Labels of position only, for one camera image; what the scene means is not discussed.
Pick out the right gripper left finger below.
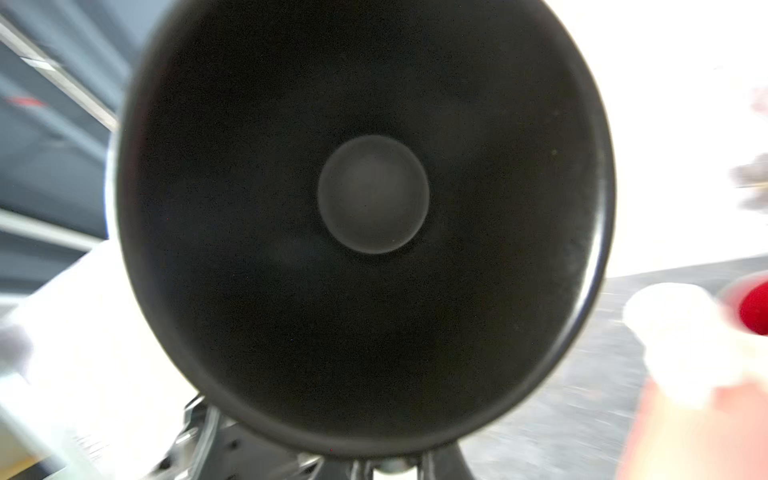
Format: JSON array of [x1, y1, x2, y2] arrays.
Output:
[[299, 455, 366, 480]]

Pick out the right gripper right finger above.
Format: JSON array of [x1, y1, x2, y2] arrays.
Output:
[[419, 442, 475, 480]]

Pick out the grey mug white base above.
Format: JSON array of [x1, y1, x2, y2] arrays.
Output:
[[109, 1, 615, 459]]

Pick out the cream ribbed mug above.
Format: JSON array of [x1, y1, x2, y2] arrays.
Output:
[[623, 283, 746, 409]]

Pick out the white mug red inside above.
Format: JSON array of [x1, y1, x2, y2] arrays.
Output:
[[717, 270, 767, 390]]

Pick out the pink rectangular tray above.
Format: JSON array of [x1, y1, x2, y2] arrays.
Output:
[[616, 380, 767, 479]]

